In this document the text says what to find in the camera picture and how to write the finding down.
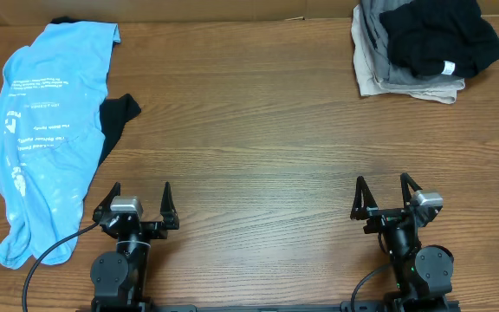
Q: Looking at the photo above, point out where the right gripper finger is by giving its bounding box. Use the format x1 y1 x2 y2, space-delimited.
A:
350 176 379 220
400 172 422 207

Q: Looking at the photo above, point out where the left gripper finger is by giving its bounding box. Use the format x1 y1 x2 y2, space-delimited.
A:
160 182 179 230
92 182 120 222

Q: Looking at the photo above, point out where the light blue printed t-shirt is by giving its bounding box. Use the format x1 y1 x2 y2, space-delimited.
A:
0 21 120 270

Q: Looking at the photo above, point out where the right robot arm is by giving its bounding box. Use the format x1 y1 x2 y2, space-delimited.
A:
348 172 461 312

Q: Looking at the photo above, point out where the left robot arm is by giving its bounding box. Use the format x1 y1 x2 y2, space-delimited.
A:
90 183 179 312

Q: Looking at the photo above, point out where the black t-shirt on left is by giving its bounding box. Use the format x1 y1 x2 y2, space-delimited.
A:
0 16 143 167

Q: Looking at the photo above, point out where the beige folded garment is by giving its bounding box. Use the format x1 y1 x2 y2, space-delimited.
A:
351 5 465 104

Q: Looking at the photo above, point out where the grey folded garment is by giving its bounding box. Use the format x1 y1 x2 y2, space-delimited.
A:
359 0 465 89

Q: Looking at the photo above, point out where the black folded garment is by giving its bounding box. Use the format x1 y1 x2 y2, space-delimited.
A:
379 0 499 78

